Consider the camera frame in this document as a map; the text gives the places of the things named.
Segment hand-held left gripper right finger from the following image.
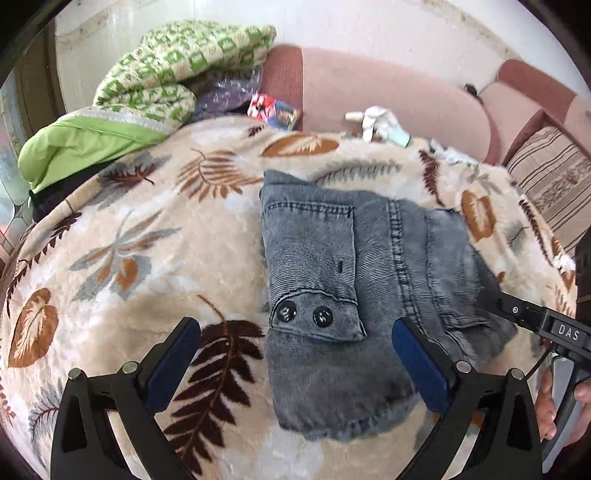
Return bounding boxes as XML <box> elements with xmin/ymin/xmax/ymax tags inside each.
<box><xmin>392</xmin><ymin>316</ymin><xmax>542</xmax><ymax>480</ymax></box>

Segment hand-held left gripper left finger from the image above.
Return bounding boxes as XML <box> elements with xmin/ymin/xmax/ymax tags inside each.
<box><xmin>50</xmin><ymin>316</ymin><xmax>202</xmax><ymax>480</ymax></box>

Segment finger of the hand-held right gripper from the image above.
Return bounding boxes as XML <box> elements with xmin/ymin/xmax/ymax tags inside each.
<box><xmin>478</xmin><ymin>287</ymin><xmax>550</xmax><ymax>332</ymax></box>

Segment grey denim pants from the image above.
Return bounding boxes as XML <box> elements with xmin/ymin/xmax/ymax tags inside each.
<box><xmin>259</xmin><ymin>170</ymin><xmax>518</xmax><ymax>444</ymax></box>

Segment person's right hand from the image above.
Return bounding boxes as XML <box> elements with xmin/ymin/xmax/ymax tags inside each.
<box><xmin>534</xmin><ymin>368</ymin><xmax>591</xmax><ymax>445</ymax></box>

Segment leaf print blanket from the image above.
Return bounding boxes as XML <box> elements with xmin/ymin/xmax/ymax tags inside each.
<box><xmin>0</xmin><ymin>115</ymin><xmax>578</xmax><ymax>480</ymax></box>

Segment striped cushion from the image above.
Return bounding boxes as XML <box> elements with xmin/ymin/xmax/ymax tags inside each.
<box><xmin>505</xmin><ymin>126</ymin><xmax>591</xmax><ymax>259</ymax></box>

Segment crumpled white glove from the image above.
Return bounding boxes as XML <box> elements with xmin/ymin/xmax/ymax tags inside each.
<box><xmin>429</xmin><ymin>138</ymin><xmax>479</xmax><ymax>167</ymax></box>

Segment dark cloth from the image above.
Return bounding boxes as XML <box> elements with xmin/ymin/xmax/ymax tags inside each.
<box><xmin>30</xmin><ymin>159</ymin><xmax>112</xmax><ymax>223</ymax></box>

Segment plain green pillow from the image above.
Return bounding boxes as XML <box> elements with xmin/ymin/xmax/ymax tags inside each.
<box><xmin>18</xmin><ymin>107</ymin><xmax>170</xmax><ymax>193</ymax></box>

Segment red snack packet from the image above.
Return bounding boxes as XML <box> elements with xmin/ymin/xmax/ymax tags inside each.
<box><xmin>247</xmin><ymin>92</ymin><xmax>304</xmax><ymax>131</ymax></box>

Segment purple plastic bag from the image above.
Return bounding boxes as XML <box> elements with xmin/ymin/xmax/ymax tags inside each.
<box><xmin>194</xmin><ymin>76</ymin><xmax>265</xmax><ymax>119</ymax></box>

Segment pink sofa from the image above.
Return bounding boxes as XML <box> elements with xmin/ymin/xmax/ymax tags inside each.
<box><xmin>259</xmin><ymin>45</ymin><xmax>591</xmax><ymax>168</ymax></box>

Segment wooden door with glass panel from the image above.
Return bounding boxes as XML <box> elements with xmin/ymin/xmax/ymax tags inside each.
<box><xmin>0</xmin><ymin>28</ymin><xmax>65</xmax><ymax>278</ymax></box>

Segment green checked quilt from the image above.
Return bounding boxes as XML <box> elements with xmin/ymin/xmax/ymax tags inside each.
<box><xmin>92</xmin><ymin>23</ymin><xmax>278</xmax><ymax>128</ymax></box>

